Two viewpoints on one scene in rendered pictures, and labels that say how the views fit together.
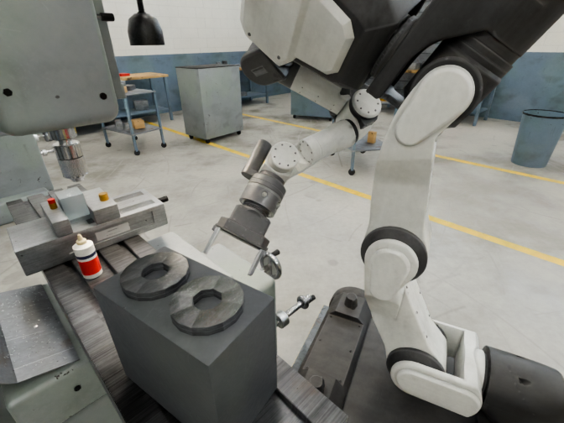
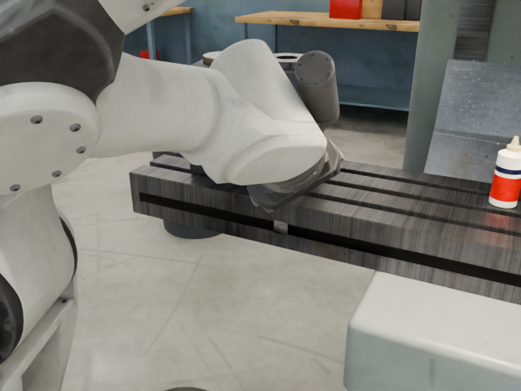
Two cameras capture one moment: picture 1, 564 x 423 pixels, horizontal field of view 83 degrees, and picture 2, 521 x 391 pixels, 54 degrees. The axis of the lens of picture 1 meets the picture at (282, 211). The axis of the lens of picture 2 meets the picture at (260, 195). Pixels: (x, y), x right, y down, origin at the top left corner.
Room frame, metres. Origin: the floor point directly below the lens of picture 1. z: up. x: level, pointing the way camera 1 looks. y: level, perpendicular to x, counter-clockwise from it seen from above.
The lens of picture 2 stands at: (1.16, -0.15, 1.31)
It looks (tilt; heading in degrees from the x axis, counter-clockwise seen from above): 24 degrees down; 161
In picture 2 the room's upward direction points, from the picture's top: straight up
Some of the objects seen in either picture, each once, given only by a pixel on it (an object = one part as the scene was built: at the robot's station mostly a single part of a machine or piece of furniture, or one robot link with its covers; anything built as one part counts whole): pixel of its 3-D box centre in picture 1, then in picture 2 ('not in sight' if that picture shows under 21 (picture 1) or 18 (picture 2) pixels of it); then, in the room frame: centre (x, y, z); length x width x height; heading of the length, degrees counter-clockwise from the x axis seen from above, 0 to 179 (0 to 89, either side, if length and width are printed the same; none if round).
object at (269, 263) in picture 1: (263, 269); not in sight; (0.98, 0.07, 0.67); 0.16 x 0.12 x 0.12; 135
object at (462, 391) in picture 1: (436, 359); not in sight; (0.57, -0.41, 0.68); 0.21 x 0.20 x 0.13; 64
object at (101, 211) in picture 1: (98, 204); not in sight; (0.78, 0.50, 1.06); 0.15 x 0.06 x 0.04; 43
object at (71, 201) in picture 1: (72, 203); not in sight; (0.74, 0.54, 1.08); 0.06 x 0.05 x 0.06; 43
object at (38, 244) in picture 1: (91, 219); not in sight; (0.76, 0.52, 1.02); 0.35 x 0.15 x 0.11; 133
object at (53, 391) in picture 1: (121, 307); (492, 292); (0.63, 0.43, 0.83); 0.50 x 0.35 x 0.12; 135
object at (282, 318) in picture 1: (295, 307); not in sight; (0.90, -0.05, 0.55); 0.22 x 0.06 x 0.06; 135
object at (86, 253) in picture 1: (86, 254); (508, 171); (0.60, 0.44, 1.02); 0.04 x 0.04 x 0.11
